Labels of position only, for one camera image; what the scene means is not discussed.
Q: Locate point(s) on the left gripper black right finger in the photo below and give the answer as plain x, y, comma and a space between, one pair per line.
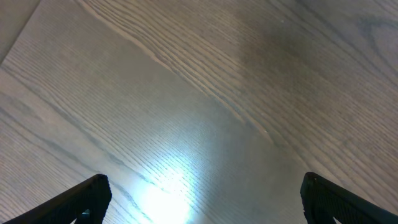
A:
325, 202

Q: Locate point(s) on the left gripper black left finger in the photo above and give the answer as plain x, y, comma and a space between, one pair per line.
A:
86, 202

